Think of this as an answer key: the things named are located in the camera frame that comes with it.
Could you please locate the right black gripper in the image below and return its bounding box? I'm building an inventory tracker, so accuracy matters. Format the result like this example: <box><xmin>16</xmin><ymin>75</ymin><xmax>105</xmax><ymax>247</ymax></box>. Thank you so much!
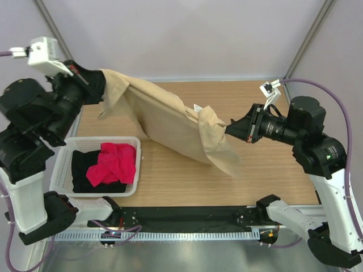
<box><xmin>223</xmin><ymin>103</ymin><xmax>304</xmax><ymax>146</ymax></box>

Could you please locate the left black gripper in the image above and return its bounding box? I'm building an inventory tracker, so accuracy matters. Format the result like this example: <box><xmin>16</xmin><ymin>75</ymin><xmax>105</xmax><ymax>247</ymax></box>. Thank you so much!
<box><xmin>44</xmin><ymin>60</ymin><xmax>108</xmax><ymax>143</ymax></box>

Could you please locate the beige t shirt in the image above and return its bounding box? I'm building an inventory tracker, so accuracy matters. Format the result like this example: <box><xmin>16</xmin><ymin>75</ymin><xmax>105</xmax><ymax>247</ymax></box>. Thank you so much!
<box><xmin>99</xmin><ymin>69</ymin><xmax>242</xmax><ymax>178</ymax></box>

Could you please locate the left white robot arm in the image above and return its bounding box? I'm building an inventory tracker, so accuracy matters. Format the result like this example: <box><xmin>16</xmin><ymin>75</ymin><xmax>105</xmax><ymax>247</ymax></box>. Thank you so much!
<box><xmin>1</xmin><ymin>60</ymin><xmax>121</xmax><ymax>245</ymax></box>

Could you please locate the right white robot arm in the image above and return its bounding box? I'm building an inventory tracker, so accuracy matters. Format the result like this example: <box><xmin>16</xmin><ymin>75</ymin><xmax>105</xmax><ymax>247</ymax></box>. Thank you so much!
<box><xmin>226</xmin><ymin>96</ymin><xmax>362</xmax><ymax>269</ymax></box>

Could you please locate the black t shirt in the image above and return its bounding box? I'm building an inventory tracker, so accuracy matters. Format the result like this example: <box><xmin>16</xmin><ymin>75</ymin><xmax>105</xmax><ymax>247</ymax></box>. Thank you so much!
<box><xmin>71</xmin><ymin>150</ymin><xmax>126</xmax><ymax>193</ymax></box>

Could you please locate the pink t shirt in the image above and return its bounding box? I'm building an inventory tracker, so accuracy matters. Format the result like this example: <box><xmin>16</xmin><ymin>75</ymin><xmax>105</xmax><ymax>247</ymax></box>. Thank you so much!
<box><xmin>86</xmin><ymin>143</ymin><xmax>136</xmax><ymax>187</ymax></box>

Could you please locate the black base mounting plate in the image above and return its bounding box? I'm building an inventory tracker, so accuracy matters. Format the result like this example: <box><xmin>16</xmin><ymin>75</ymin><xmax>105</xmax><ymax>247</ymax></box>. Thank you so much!
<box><xmin>101</xmin><ymin>206</ymin><xmax>277</xmax><ymax>233</ymax></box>

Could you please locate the white plastic laundry basket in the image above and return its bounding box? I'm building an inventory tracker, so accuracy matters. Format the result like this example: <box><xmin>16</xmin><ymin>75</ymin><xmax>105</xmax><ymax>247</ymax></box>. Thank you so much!
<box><xmin>49</xmin><ymin>136</ymin><xmax>141</xmax><ymax>198</ymax></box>

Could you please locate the left aluminium frame post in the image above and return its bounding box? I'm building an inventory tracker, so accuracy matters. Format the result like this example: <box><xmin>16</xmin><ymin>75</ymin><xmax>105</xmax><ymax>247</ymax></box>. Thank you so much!
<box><xmin>32</xmin><ymin>0</ymin><xmax>73</xmax><ymax>60</ymax></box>

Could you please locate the aluminium frame post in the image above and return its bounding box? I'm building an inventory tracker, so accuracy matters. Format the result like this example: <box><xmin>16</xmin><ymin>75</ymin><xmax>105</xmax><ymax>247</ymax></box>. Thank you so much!
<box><xmin>284</xmin><ymin>0</ymin><xmax>336</xmax><ymax>79</ymax></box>
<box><xmin>32</xmin><ymin>0</ymin><xmax>73</xmax><ymax>60</ymax></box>

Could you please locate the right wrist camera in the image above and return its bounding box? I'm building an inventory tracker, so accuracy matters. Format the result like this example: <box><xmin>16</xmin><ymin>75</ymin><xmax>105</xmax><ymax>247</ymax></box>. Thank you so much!
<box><xmin>260</xmin><ymin>79</ymin><xmax>281</xmax><ymax>110</ymax></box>

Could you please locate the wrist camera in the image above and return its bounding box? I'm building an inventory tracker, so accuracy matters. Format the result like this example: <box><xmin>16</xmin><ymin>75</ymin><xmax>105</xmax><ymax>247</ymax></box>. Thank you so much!
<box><xmin>260</xmin><ymin>79</ymin><xmax>281</xmax><ymax>110</ymax></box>
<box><xmin>28</xmin><ymin>36</ymin><xmax>74</xmax><ymax>77</ymax></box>

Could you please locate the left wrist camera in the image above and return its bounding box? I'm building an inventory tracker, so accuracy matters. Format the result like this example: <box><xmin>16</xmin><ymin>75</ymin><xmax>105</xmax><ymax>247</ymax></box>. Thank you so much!
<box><xmin>28</xmin><ymin>36</ymin><xmax>74</xmax><ymax>77</ymax></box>

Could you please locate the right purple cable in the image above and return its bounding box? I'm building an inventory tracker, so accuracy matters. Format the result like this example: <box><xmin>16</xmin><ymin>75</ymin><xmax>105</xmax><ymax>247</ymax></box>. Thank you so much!
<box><xmin>272</xmin><ymin>78</ymin><xmax>363</xmax><ymax>250</ymax></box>

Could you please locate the purple cable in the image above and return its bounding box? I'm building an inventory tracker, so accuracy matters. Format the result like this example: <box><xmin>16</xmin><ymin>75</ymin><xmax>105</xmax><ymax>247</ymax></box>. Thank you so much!
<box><xmin>272</xmin><ymin>78</ymin><xmax>363</xmax><ymax>250</ymax></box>
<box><xmin>0</xmin><ymin>50</ymin><xmax>142</xmax><ymax>272</ymax></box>

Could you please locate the right aluminium frame post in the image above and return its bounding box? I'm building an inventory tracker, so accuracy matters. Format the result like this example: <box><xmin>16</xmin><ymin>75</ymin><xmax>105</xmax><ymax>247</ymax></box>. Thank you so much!
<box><xmin>284</xmin><ymin>0</ymin><xmax>336</xmax><ymax>79</ymax></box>

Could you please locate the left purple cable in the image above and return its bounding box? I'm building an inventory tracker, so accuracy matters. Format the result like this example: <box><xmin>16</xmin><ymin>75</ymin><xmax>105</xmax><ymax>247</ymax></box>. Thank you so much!
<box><xmin>0</xmin><ymin>50</ymin><xmax>142</xmax><ymax>272</ymax></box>

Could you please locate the white slotted cable duct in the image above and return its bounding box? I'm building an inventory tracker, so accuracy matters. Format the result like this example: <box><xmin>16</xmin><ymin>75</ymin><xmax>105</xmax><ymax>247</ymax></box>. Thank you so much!
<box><xmin>55</xmin><ymin>229</ymin><xmax>260</xmax><ymax>241</ymax></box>

